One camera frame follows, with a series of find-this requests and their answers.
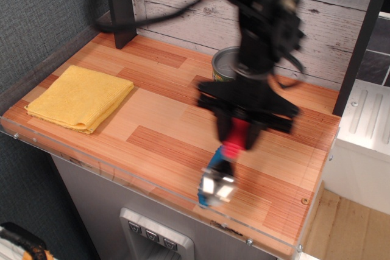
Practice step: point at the red handled spoon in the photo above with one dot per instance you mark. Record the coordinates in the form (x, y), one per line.
(230, 150)

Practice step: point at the white toy sink counter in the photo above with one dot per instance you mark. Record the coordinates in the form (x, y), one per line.
(358, 163)

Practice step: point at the dark left shelf post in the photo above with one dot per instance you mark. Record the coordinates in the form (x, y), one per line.
(120, 4)

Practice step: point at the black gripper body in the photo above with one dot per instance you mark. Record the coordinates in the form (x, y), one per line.
(250, 100)

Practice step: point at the blue handled fork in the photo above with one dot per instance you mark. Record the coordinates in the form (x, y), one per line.
(211, 181)

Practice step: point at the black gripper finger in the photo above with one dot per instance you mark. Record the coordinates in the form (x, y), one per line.
(224, 124)
(252, 133)

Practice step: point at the yellow folded towel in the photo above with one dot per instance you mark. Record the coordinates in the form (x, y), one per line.
(80, 99)

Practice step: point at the clear acrylic edge guard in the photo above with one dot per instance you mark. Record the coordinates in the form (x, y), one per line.
(170, 173)

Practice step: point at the dark shelf post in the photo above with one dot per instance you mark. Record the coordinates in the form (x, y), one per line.
(362, 41)
(120, 4)

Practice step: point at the green dotted tin can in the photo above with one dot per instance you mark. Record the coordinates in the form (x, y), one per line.
(223, 63)

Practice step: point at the silver dispenser button panel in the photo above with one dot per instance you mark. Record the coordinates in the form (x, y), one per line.
(148, 239)

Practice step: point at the grey cabinet front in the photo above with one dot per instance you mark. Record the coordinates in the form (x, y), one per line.
(99, 202)

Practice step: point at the dark right shelf post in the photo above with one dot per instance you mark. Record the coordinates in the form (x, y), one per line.
(362, 41)

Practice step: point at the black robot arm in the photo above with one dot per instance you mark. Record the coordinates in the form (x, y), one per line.
(269, 32)

